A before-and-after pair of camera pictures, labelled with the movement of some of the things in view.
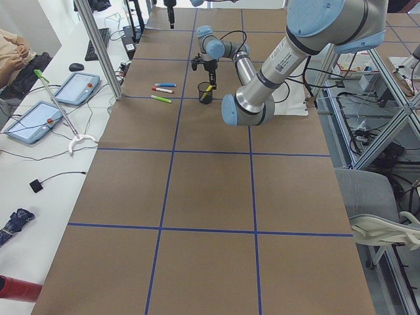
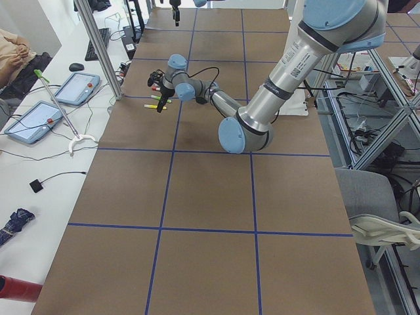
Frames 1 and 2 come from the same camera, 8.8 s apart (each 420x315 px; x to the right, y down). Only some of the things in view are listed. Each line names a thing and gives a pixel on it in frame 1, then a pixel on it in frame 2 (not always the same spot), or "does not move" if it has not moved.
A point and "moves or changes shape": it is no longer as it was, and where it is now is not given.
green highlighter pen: (161, 98) does not move
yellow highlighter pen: (205, 94) moves or changes shape
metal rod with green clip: (38, 73) does not move
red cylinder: (12, 288) does not move
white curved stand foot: (83, 136) does not move
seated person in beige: (20, 66) does not move
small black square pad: (36, 186) does not move
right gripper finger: (169, 8) → (176, 16)
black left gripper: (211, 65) → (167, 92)
